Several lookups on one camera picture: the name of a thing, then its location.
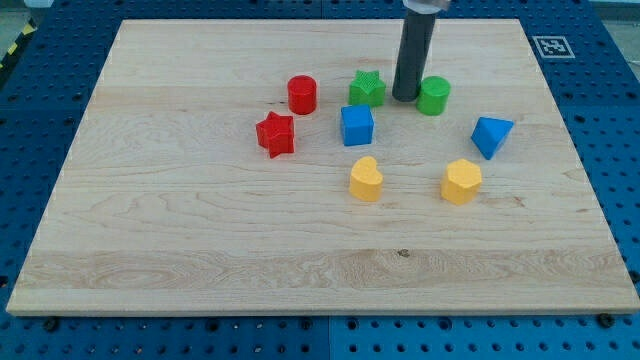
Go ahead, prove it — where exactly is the silver rod mount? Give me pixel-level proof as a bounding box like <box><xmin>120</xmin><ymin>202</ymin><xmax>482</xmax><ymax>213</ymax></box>
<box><xmin>402</xmin><ymin>0</ymin><xmax>451</xmax><ymax>14</ymax></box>

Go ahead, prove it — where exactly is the green cylinder block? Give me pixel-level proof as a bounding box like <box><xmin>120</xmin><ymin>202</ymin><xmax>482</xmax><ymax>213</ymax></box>
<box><xmin>416</xmin><ymin>76</ymin><xmax>451</xmax><ymax>116</ymax></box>

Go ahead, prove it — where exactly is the black bolt front right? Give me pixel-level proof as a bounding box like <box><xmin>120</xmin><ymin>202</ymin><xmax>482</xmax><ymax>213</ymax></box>
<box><xmin>596</xmin><ymin>313</ymin><xmax>616</xmax><ymax>329</ymax></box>

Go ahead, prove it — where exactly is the yellow heart block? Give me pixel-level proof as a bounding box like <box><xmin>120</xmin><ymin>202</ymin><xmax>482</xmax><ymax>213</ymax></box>
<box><xmin>349</xmin><ymin>156</ymin><xmax>384</xmax><ymax>202</ymax></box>

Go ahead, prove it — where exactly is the yellow hexagon block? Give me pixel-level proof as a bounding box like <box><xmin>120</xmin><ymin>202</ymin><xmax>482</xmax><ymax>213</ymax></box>
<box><xmin>440</xmin><ymin>158</ymin><xmax>483</xmax><ymax>205</ymax></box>

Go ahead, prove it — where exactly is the red cylinder block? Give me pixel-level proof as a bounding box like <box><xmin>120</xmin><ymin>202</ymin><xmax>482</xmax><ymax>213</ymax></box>
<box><xmin>287</xmin><ymin>75</ymin><xmax>317</xmax><ymax>115</ymax></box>

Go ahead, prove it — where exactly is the black bolt front left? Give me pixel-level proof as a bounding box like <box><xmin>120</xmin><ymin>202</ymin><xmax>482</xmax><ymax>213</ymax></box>
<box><xmin>42</xmin><ymin>317</ymin><xmax>59</xmax><ymax>333</ymax></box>

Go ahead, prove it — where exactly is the white fiducial marker tag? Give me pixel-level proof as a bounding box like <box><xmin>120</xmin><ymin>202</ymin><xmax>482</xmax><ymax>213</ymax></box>
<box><xmin>532</xmin><ymin>35</ymin><xmax>575</xmax><ymax>59</ymax></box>

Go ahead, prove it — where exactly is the blue cube block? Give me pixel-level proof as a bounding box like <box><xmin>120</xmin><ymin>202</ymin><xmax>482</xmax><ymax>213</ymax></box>
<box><xmin>341</xmin><ymin>104</ymin><xmax>375</xmax><ymax>146</ymax></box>

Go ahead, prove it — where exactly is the blue triangle block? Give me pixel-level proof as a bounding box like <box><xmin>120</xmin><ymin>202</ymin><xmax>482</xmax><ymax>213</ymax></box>
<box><xmin>471</xmin><ymin>117</ymin><xmax>514</xmax><ymax>160</ymax></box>

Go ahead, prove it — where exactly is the light wooden board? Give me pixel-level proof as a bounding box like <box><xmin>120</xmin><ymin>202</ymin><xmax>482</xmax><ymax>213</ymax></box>
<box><xmin>7</xmin><ymin>19</ymin><xmax>639</xmax><ymax>317</ymax></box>

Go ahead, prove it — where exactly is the black bolt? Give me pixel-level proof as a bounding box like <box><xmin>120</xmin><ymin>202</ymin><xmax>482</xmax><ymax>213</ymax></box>
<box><xmin>42</xmin><ymin>317</ymin><xmax>59</xmax><ymax>333</ymax></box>
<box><xmin>596</xmin><ymin>313</ymin><xmax>616</xmax><ymax>329</ymax></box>

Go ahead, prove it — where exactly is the red star block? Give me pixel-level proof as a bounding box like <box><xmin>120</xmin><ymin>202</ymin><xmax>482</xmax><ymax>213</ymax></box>
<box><xmin>256</xmin><ymin>111</ymin><xmax>295</xmax><ymax>158</ymax></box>

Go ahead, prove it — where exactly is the green star block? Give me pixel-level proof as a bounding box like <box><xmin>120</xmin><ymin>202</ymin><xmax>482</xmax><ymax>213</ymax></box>
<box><xmin>348</xmin><ymin>70</ymin><xmax>386</xmax><ymax>107</ymax></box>

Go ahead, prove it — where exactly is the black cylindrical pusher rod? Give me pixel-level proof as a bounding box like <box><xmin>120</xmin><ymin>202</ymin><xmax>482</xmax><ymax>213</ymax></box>
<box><xmin>392</xmin><ymin>10</ymin><xmax>437</xmax><ymax>102</ymax></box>

